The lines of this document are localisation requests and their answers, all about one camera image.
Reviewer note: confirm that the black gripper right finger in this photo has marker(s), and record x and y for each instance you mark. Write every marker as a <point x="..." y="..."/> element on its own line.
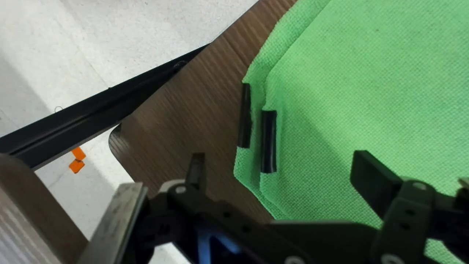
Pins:
<point x="381" y="183"/>

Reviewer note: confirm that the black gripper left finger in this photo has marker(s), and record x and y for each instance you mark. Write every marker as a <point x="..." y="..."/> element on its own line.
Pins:
<point x="195" y="170"/>

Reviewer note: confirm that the green fabric bag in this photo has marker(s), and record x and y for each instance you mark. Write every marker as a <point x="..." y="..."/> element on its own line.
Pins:
<point x="366" y="88"/>

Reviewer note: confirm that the brown wooden table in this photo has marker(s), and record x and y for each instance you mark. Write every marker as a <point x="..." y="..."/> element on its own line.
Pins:
<point x="96" y="114"/>

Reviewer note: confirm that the orange floor tape mark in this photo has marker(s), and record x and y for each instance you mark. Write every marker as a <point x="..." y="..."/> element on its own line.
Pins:
<point x="76" y="161"/>

